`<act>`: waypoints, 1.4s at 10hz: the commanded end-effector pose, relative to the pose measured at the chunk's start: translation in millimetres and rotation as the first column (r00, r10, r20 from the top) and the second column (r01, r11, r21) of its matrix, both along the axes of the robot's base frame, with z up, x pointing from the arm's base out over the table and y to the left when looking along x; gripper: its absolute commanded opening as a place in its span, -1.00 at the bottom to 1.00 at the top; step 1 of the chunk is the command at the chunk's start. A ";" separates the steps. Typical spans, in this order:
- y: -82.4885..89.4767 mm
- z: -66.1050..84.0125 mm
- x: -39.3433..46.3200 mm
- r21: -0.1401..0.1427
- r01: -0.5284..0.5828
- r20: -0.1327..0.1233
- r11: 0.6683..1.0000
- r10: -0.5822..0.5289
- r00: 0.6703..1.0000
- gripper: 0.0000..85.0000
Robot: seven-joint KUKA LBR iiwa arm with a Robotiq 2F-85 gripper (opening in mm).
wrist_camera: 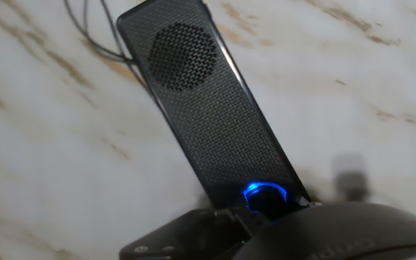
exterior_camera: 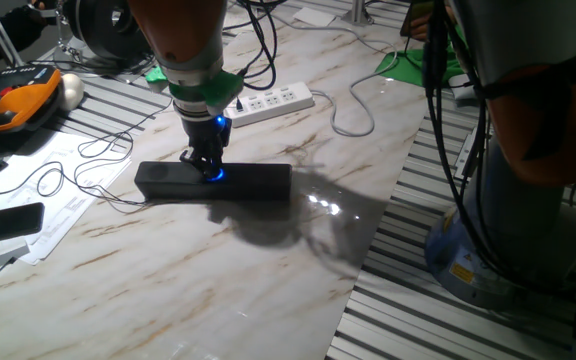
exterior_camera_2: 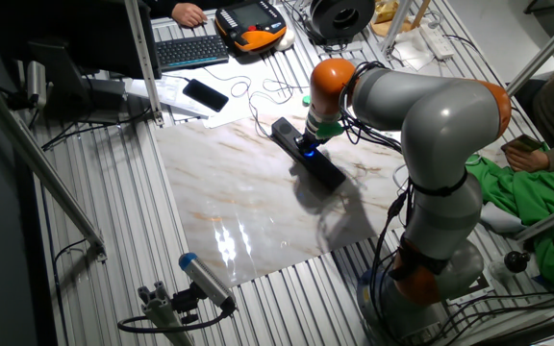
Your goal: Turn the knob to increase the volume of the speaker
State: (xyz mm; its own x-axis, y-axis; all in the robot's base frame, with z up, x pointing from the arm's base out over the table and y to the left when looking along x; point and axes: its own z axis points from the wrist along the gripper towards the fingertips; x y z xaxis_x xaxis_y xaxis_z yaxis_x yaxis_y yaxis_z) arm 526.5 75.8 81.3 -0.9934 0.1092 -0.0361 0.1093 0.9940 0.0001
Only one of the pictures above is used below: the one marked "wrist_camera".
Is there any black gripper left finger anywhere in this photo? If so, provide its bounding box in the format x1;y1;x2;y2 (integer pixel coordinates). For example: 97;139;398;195
118;206;272;260

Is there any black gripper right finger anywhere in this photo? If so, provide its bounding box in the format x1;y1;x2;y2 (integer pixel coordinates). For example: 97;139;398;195
295;196;324;209

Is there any black knob with blue ring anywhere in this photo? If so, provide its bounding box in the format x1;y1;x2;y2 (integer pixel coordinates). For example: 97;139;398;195
243;181;290;221

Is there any black speaker bar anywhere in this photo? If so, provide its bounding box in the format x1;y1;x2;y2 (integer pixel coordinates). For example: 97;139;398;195
116;0;312;217

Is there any thin black speaker cable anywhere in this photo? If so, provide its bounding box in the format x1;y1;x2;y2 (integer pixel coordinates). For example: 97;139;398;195
63;0;151;91

